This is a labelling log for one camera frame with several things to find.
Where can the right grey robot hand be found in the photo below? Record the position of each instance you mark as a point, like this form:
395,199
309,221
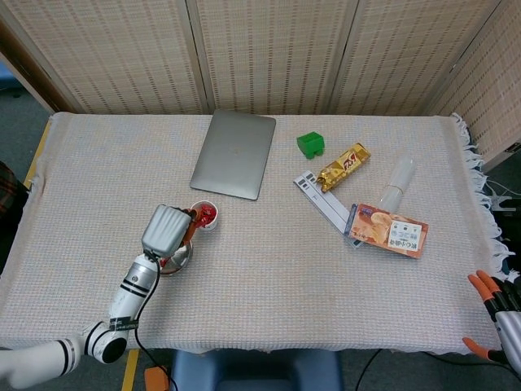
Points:
509,322

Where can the white paper cup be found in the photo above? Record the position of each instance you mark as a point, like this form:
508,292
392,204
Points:
213,227

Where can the red candy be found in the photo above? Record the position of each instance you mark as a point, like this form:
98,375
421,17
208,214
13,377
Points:
208,212

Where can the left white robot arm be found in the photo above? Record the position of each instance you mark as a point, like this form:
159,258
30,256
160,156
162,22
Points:
130,289

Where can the metal dish of red candies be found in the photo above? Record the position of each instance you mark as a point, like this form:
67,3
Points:
179,256

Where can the white plastic clamp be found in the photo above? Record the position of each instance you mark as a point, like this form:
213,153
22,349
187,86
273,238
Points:
498,201

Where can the orange potato chips box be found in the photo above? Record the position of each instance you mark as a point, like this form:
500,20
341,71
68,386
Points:
386,232

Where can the white flat paper box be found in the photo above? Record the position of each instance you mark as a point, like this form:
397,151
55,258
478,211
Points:
321,199

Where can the gold snack packet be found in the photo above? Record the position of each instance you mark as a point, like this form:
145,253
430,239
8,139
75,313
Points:
344,167

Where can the beige woven tablecloth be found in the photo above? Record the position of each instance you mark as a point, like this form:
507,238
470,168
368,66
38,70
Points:
285,285

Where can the blue chair seat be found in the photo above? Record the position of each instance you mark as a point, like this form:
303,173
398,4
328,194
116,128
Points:
252,370

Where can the green toy block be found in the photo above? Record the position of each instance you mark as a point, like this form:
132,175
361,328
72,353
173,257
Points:
309,142

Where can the grey closed laptop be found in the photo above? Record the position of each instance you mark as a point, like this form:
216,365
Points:
234,155

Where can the woven folding screen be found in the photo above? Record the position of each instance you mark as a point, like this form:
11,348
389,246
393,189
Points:
285,53

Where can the orange block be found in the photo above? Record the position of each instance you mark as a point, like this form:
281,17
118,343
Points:
156,380

